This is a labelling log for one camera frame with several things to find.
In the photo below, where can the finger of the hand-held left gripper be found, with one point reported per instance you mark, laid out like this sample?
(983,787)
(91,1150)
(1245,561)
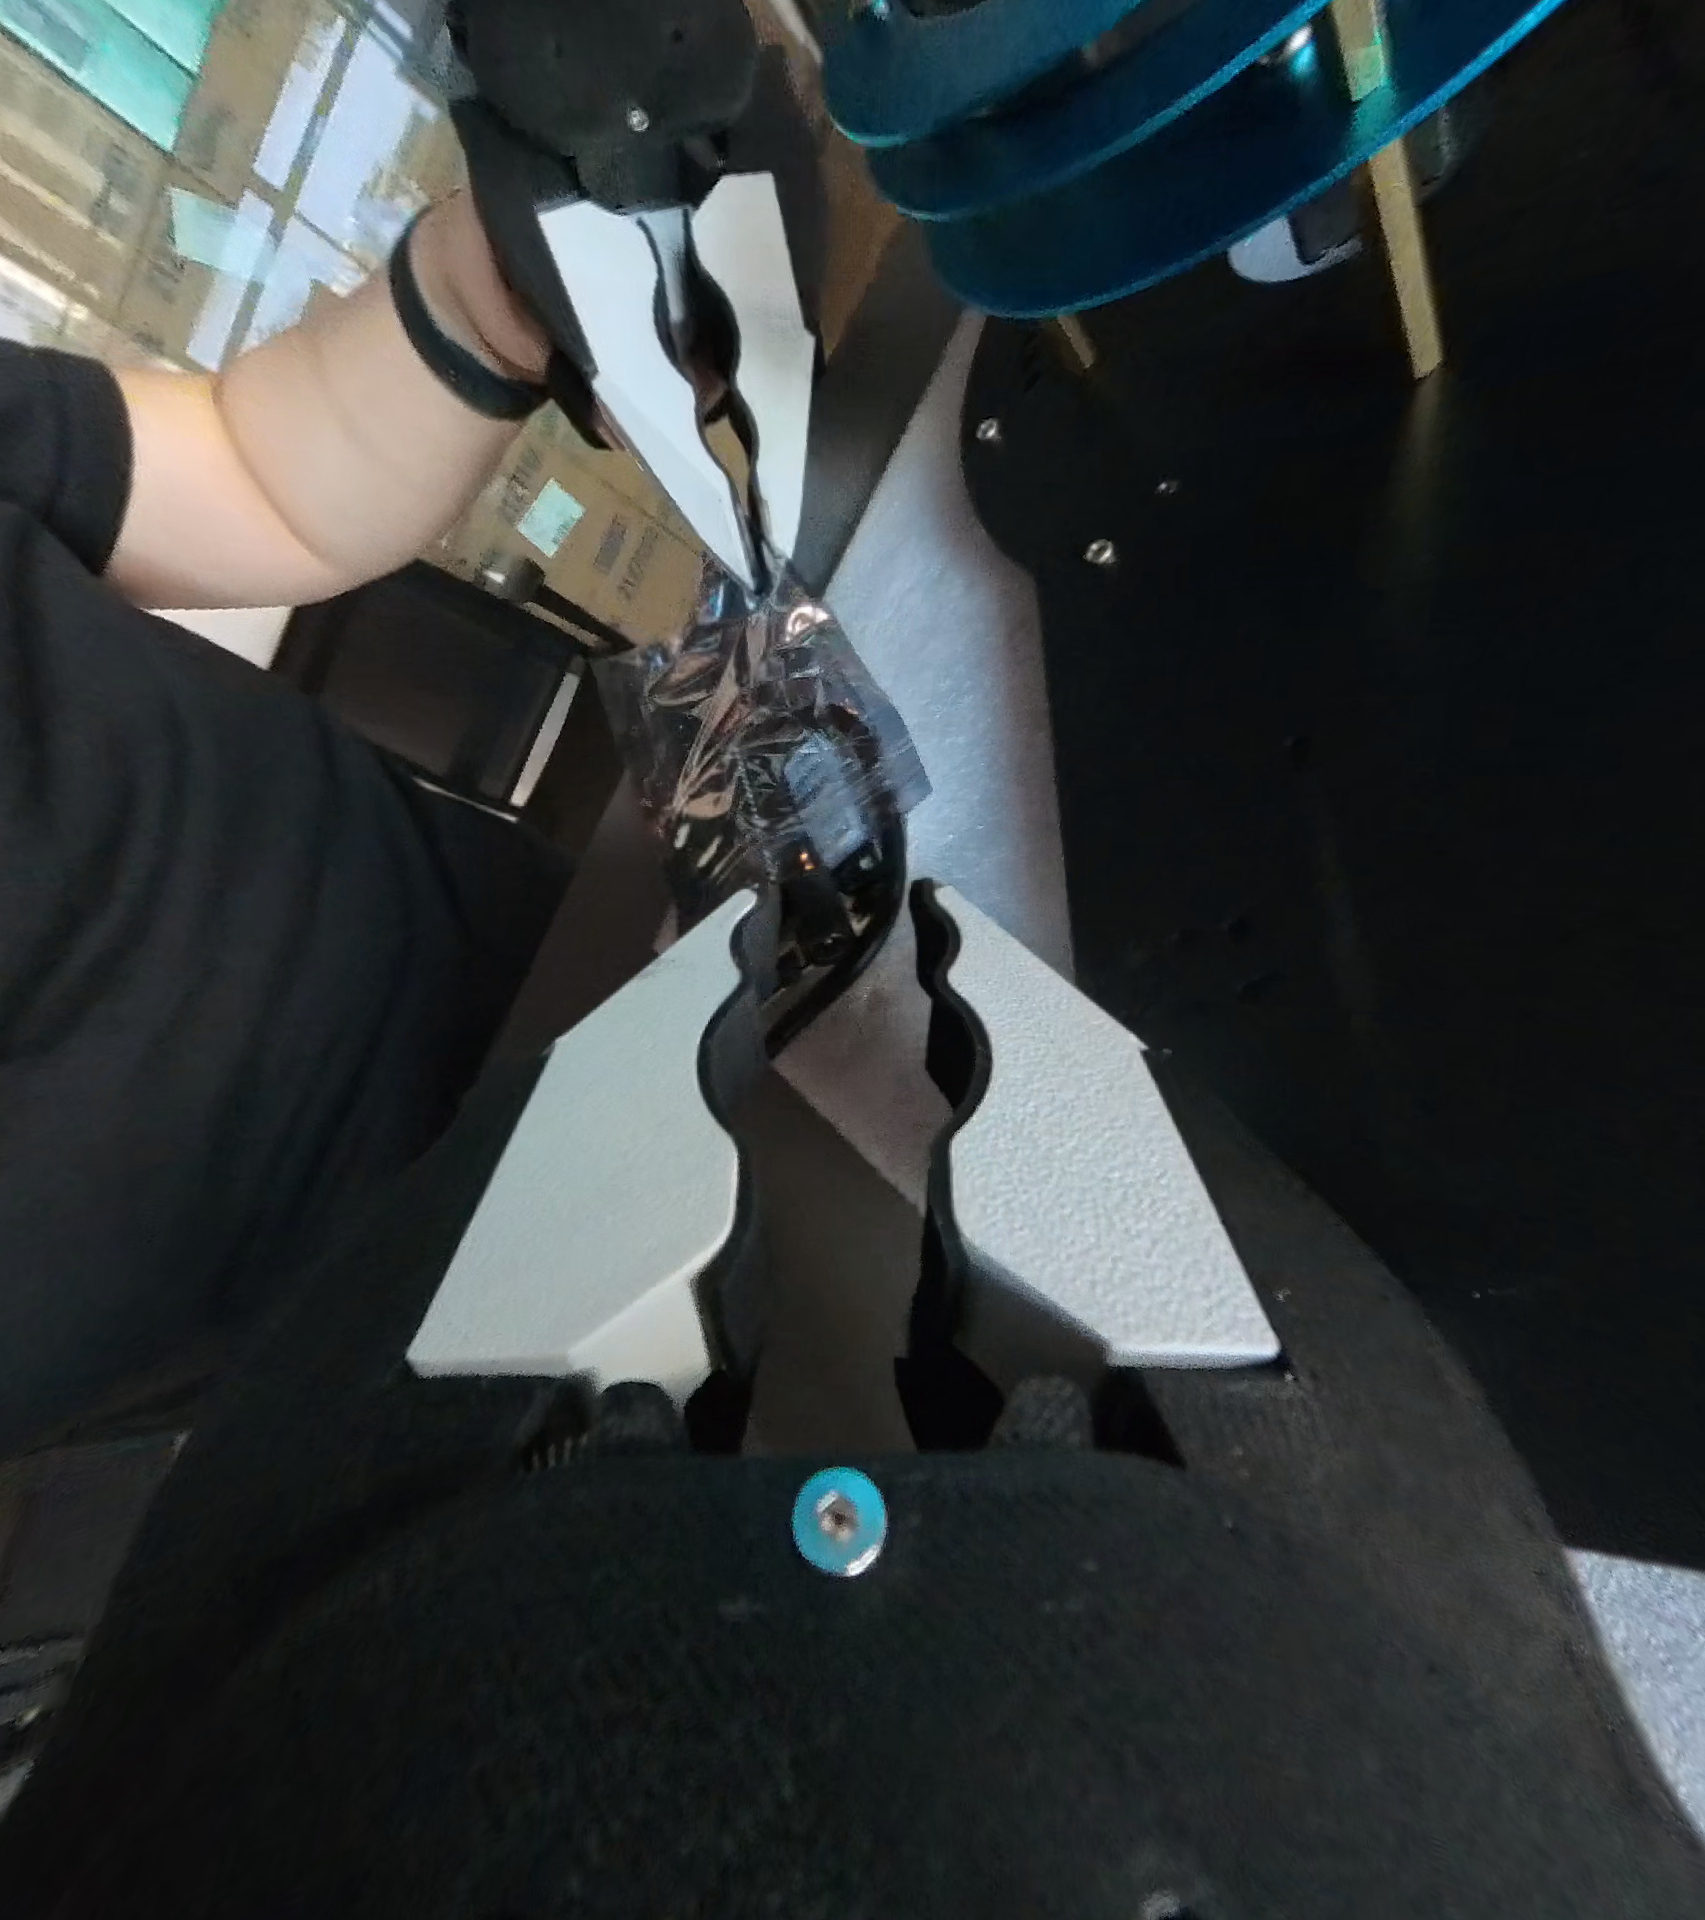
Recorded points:
(761,301)
(629,362)

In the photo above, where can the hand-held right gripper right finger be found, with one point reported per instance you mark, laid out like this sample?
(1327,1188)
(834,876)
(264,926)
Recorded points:
(1108,1202)

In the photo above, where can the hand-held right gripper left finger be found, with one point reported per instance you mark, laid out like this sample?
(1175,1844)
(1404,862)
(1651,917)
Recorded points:
(567,1202)

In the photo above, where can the silver plastic parts bag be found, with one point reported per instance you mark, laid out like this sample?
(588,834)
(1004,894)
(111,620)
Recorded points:
(761,722)

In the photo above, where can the black circuit board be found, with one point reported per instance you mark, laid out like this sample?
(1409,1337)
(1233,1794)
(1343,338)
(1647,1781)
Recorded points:
(808,797)

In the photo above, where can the blue toy robot arm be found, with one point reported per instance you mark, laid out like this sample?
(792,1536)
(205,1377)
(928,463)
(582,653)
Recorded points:
(1154,151)

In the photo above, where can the person's left forearm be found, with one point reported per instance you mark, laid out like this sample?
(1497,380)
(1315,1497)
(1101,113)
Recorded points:
(285,450)

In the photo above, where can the person's left hand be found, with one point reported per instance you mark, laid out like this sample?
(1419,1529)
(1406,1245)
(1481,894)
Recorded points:
(508,301)

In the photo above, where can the black wristband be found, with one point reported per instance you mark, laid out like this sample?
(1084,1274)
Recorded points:
(447,332)

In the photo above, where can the stacked cardboard boxes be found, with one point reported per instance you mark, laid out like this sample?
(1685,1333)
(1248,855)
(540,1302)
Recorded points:
(597,542)

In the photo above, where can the white foam sheet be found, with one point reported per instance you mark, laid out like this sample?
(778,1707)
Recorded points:
(943,691)

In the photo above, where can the black metal base plate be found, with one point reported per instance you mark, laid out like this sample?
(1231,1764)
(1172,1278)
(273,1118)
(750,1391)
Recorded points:
(1453,841)

